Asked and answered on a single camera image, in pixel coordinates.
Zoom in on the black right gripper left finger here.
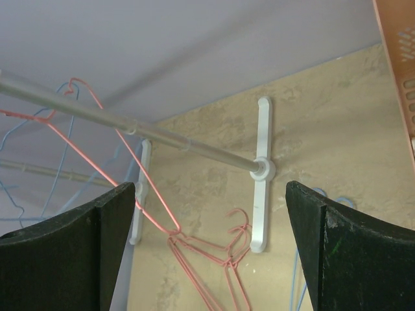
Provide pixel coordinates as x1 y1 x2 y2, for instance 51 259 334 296
1 182 136 310

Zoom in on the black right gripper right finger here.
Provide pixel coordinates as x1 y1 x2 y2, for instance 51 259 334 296
285 181 414 310

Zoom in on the blue wire hanger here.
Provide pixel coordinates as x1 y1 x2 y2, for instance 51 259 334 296
0 80 143 229
289 196 355 310

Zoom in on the pink wire hanger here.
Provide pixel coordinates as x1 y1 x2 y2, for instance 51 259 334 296
168 223 252 311
167 236 223 310
167 209 252 311
0 76 182 237

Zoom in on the white clothes rack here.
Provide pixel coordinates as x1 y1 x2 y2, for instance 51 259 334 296
1 71 276 253

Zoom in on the orange plastic file organizer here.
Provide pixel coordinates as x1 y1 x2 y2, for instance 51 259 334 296
372 0 414 161

